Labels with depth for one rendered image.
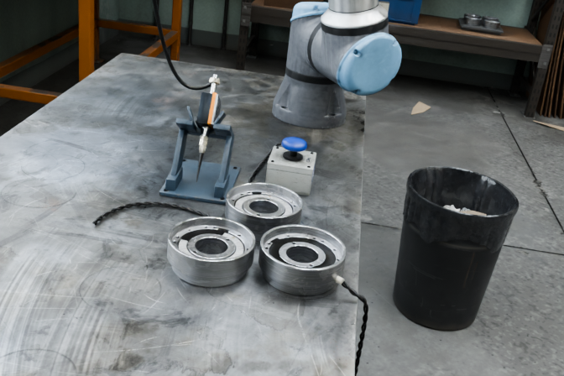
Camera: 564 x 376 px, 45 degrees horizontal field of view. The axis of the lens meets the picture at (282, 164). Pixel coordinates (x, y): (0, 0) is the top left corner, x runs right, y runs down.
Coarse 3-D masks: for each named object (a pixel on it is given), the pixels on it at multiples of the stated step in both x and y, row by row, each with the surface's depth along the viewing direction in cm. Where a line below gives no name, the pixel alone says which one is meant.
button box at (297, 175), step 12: (276, 156) 105; (288, 156) 104; (300, 156) 105; (312, 156) 106; (276, 168) 102; (288, 168) 102; (300, 168) 102; (312, 168) 102; (276, 180) 103; (288, 180) 103; (300, 180) 103; (300, 192) 104
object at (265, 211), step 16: (240, 192) 95; (256, 192) 96; (272, 192) 97; (288, 192) 95; (256, 208) 94; (272, 208) 94; (256, 224) 88; (272, 224) 88; (288, 224) 89; (256, 240) 89
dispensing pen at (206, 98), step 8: (216, 80) 101; (216, 88) 102; (208, 96) 99; (200, 104) 99; (208, 104) 99; (200, 112) 99; (208, 112) 99; (200, 120) 99; (208, 128) 100; (208, 136) 100; (200, 144) 100; (200, 152) 100; (200, 160) 99; (200, 168) 99
